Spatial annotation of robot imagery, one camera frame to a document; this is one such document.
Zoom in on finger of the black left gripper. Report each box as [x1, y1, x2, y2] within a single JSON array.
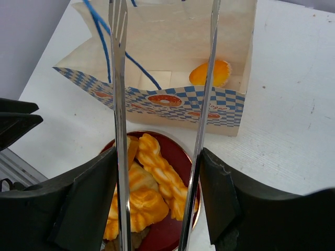
[[0, 98, 43, 151]]

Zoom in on aluminium frame rail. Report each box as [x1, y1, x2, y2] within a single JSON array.
[[1, 149, 48, 192]]

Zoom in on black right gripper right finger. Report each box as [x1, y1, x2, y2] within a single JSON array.
[[200, 149, 334, 250]]

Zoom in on metal serving tongs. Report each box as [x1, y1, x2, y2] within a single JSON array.
[[108, 1, 221, 250]]

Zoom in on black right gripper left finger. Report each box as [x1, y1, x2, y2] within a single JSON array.
[[1, 148, 117, 250]]

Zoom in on checkered paper bag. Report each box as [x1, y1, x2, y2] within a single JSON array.
[[54, 1, 257, 136]]

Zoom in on red round plate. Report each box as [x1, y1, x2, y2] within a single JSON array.
[[128, 131, 192, 251]]

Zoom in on long twisted bread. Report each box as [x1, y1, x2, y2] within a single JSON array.
[[103, 188, 169, 241]]

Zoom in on round glazed ring bread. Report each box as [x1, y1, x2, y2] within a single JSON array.
[[129, 161, 159, 192]]

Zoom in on oval golden bread roll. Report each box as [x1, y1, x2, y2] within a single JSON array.
[[189, 60, 231, 88]]

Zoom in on brown chocolate bread lump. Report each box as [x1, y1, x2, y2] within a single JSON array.
[[104, 226, 150, 251]]

